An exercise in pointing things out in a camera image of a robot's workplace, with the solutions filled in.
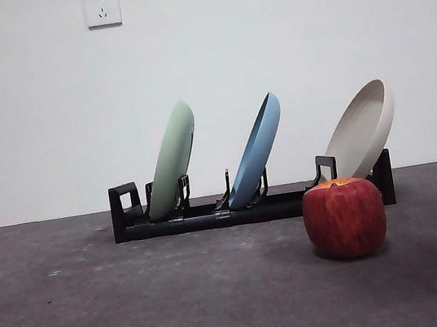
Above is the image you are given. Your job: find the green plate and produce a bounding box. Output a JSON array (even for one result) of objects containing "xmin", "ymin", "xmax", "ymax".
[{"xmin": 133, "ymin": 98, "xmax": 209, "ymax": 223}]

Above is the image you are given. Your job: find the red apple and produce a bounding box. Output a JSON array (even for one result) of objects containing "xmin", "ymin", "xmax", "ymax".
[{"xmin": 297, "ymin": 172, "xmax": 392, "ymax": 266}]

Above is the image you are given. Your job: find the blue plate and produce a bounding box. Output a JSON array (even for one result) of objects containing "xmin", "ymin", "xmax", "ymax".
[{"xmin": 212, "ymin": 89, "xmax": 295, "ymax": 211}]

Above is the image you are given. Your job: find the black plate rack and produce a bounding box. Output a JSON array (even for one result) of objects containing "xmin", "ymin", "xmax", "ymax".
[{"xmin": 106, "ymin": 143, "xmax": 398, "ymax": 246}]

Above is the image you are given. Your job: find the beige plate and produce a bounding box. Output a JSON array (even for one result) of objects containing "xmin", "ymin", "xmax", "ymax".
[{"xmin": 313, "ymin": 76, "xmax": 405, "ymax": 185}]

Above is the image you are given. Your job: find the white wall socket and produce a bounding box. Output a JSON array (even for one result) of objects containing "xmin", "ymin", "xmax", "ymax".
[{"xmin": 83, "ymin": 0, "xmax": 125, "ymax": 31}]

